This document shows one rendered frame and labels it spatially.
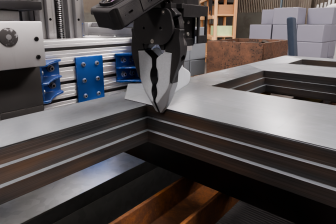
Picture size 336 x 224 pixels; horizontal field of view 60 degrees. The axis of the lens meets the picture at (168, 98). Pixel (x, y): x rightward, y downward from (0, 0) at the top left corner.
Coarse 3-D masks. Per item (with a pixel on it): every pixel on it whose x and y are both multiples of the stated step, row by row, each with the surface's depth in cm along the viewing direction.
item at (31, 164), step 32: (320, 64) 99; (320, 96) 68; (96, 128) 38; (128, 128) 42; (160, 128) 43; (192, 128) 40; (224, 128) 36; (0, 160) 29; (32, 160) 31; (64, 160) 34; (96, 160) 37; (224, 160) 36; (256, 160) 34; (288, 160) 31; (320, 160) 30; (0, 192) 29; (320, 192) 29
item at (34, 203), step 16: (112, 160) 68; (128, 160) 68; (80, 176) 61; (96, 176) 61; (112, 176) 61; (128, 176) 64; (32, 192) 55; (48, 192) 55; (64, 192) 55; (80, 192) 55; (96, 192) 57; (0, 208) 50; (16, 208) 50; (32, 208) 50; (48, 208) 50; (64, 208) 52
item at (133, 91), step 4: (128, 88) 55; (132, 88) 55; (136, 88) 55; (140, 88) 55; (128, 92) 52; (132, 92) 52; (136, 92) 52; (140, 92) 52; (144, 92) 52; (128, 96) 49; (132, 96) 49
